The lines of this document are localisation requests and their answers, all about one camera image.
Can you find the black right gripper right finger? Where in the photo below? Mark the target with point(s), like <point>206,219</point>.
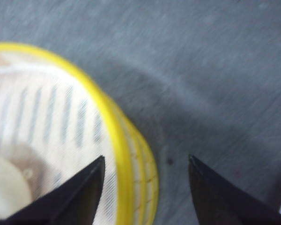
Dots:
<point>219,202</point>

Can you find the white bun in right basket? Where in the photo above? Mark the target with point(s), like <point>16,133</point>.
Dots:
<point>15,193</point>

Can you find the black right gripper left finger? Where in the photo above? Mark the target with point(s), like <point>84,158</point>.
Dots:
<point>73,203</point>

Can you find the bamboo steamer basket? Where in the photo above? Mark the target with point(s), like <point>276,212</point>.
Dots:
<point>137,177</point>

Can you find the white liner in right basket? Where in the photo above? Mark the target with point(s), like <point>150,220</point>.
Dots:
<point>51,128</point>

